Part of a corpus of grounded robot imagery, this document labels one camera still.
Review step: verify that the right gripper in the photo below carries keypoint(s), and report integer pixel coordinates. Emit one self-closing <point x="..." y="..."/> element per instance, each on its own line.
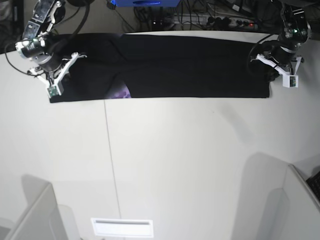
<point x="50" y="64"/>

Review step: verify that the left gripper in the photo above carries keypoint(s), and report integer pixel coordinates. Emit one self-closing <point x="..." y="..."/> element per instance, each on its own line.
<point x="280" y="56"/>

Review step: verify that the black T-shirt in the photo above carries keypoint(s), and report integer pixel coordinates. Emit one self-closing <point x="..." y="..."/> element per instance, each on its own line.
<point x="121" y="66"/>

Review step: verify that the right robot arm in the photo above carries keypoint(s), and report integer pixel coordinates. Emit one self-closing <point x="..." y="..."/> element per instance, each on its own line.
<point x="35" y="44"/>

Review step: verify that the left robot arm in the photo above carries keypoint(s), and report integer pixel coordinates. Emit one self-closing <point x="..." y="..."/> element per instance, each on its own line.
<point x="295" y="29"/>

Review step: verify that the white power strip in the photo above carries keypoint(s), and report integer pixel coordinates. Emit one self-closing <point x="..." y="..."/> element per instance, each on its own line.
<point x="206" y="19"/>

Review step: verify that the blue box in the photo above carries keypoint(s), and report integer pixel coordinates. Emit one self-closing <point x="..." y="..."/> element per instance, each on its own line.
<point x="145" y="3"/>

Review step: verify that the black keyboard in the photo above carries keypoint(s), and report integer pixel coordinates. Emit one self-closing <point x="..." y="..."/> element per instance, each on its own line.
<point x="314" y="184"/>

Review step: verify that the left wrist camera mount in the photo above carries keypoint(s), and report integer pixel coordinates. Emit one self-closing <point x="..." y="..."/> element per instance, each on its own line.
<point x="289" y="73"/>

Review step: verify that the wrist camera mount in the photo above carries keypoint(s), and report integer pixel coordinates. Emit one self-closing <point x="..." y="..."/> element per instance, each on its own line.
<point x="289" y="73"/>
<point x="54" y="87"/>

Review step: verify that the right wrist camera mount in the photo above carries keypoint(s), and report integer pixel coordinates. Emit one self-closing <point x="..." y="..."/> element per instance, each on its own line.
<point x="54" y="87"/>

